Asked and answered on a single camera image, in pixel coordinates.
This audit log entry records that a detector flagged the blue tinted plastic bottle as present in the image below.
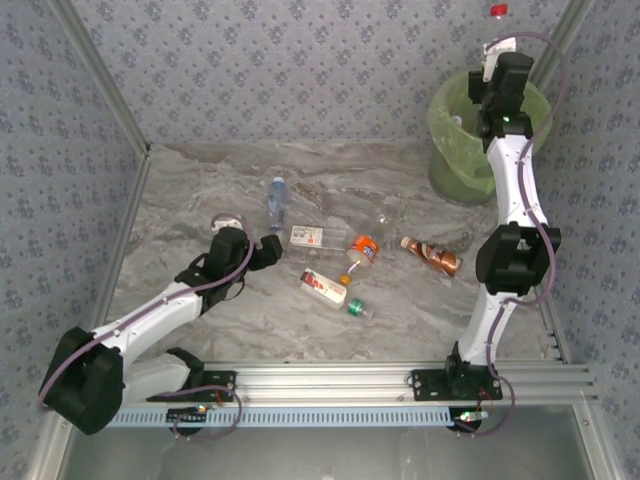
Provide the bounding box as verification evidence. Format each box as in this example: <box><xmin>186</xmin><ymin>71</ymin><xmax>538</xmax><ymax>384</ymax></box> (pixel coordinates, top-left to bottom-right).
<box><xmin>266</xmin><ymin>175</ymin><xmax>292</xmax><ymax>234</ymax></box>

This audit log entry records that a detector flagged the red and white carton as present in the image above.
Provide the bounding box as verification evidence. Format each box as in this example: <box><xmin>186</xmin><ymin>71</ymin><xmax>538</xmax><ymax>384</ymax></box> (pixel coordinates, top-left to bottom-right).
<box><xmin>298</xmin><ymin>267</ymin><xmax>376</xmax><ymax>322</ymax></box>

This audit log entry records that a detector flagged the orange label plastic bottle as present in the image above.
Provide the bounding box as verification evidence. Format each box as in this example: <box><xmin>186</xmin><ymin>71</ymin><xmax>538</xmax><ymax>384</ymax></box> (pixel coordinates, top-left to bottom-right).
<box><xmin>338</xmin><ymin>212</ymin><xmax>399</xmax><ymax>287</ymax></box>

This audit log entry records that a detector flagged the brown label plastic bottle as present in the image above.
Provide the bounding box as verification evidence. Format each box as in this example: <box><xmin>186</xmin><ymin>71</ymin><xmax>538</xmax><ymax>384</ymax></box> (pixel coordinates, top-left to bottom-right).
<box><xmin>399</xmin><ymin>235</ymin><xmax>464</xmax><ymax>277</ymax></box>

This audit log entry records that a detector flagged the green-lined trash bin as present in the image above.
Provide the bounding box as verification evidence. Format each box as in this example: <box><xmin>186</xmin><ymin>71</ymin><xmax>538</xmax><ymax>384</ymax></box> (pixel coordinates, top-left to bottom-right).
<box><xmin>425</xmin><ymin>69</ymin><xmax>554</xmax><ymax>194</ymax></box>

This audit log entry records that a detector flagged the grey metal mesh bin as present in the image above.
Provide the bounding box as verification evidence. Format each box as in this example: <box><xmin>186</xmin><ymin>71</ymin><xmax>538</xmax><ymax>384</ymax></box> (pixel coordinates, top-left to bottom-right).
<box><xmin>428</xmin><ymin>144</ymin><xmax>496</xmax><ymax>206</ymax></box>

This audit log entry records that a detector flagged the small black controller board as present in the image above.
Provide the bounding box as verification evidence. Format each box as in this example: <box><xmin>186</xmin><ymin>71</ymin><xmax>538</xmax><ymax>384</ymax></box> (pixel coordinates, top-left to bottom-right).
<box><xmin>449</xmin><ymin>407</ymin><xmax>489</xmax><ymax>434</ymax></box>
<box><xmin>166</xmin><ymin>405</ymin><xmax>210</xmax><ymax>435</ymax></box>

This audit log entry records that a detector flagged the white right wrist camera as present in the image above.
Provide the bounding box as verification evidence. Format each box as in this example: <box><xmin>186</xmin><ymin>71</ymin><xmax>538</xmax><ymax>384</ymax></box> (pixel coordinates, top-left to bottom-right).
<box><xmin>481</xmin><ymin>38</ymin><xmax>519</xmax><ymax>84</ymax></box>

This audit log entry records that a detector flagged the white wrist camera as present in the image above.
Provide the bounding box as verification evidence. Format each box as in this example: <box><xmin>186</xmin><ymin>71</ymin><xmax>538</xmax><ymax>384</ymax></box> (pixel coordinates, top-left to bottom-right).
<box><xmin>481</xmin><ymin>38</ymin><xmax>519</xmax><ymax>84</ymax></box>
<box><xmin>209</xmin><ymin>213</ymin><xmax>249</xmax><ymax>234</ymax></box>

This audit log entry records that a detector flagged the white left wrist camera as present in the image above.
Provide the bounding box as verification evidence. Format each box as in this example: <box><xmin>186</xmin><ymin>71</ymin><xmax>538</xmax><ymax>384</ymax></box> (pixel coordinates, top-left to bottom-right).
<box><xmin>209</xmin><ymin>213</ymin><xmax>249</xmax><ymax>234</ymax></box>

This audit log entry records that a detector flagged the aluminium frame post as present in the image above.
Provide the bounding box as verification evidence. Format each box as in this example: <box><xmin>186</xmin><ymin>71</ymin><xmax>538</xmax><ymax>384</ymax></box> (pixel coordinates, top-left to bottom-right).
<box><xmin>529</xmin><ymin>0</ymin><xmax>599</xmax><ymax>94</ymax></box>
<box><xmin>47</xmin><ymin>0</ymin><xmax>154</xmax><ymax>156</ymax></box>

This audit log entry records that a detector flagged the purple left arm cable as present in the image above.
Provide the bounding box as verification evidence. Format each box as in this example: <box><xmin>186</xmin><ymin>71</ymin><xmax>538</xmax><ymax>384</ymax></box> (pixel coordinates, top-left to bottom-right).
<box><xmin>37</xmin><ymin>212</ymin><xmax>259</xmax><ymax>411</ymax></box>

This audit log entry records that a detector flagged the aluminium side rail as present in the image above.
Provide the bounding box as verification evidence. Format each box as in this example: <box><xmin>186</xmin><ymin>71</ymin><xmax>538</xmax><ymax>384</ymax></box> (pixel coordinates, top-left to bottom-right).
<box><xmin>542</xmin><ymin>294</ymin><xmax>572</xmax><ymax>365</ymax></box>
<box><xmin>24</xmin><ymin>144</ymin><xmax>154</xmax><ymax>480</ymax></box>

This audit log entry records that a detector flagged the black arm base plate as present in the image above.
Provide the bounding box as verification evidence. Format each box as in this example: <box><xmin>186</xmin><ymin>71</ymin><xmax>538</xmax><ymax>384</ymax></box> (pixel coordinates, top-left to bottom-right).
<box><xmin>145</xmin><ymin>368</ymin><xmax>237</xmax><ymax>402</ymax></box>
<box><xmin>410</xmin><ymin>368</ymin><xmax>504</xmax><ymax>402</ymax></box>

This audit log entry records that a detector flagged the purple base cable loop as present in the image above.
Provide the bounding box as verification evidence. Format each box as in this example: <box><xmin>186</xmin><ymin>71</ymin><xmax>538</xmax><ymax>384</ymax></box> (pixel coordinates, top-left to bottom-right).
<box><xmin>172</xmin><ymin>383</ymin><xmax>245</xmax><ymax>442</ymax></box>
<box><xmin>455</xmin><ymin>374</ymin><xmax>516</xmax><ymax>439</ymax></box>

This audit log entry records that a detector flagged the aluminium frame rail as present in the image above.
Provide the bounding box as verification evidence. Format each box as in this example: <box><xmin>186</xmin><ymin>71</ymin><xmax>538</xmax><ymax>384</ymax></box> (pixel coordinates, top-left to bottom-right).
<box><xmin>119</xmin><ymin>362</ymin><xmax>600</xmax><ymax>407</ymax></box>

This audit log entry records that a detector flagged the light blue slotted cable duct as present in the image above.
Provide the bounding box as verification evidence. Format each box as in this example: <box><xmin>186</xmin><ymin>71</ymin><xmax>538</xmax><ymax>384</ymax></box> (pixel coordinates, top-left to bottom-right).
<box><xmin>107</xmin><ymin>405</ymin><xmax>454</xmax><ymax>429</ymax></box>

